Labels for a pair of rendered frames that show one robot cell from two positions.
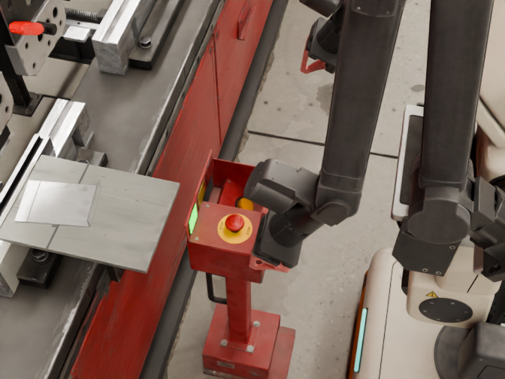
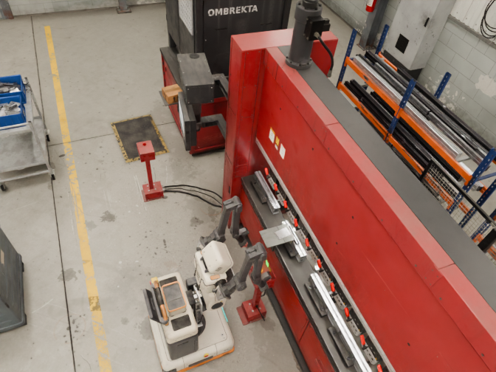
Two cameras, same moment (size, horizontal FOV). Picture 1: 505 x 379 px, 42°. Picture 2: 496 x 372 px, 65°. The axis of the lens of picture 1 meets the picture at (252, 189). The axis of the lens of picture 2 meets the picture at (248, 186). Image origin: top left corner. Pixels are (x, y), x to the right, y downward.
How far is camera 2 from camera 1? 2.95 m
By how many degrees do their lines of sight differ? 72
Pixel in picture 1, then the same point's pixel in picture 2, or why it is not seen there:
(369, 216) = not seen: outside the picture
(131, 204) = (271, 239)
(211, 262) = not seen: hidden behind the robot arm
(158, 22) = (314, 295)
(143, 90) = (300, 278)
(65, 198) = (282, 234)
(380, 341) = (218, 312)
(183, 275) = (282, 317)
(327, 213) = not seen: hidden behind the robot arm
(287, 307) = (249, 331)
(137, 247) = (263, 233)
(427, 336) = (208, 320)
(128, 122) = (295, 269)
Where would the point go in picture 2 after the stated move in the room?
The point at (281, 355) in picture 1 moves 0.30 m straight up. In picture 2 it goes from (242, 315) to (244, 302)
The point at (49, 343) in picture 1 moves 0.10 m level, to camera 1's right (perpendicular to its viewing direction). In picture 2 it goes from (268, 225) to (259, 230)
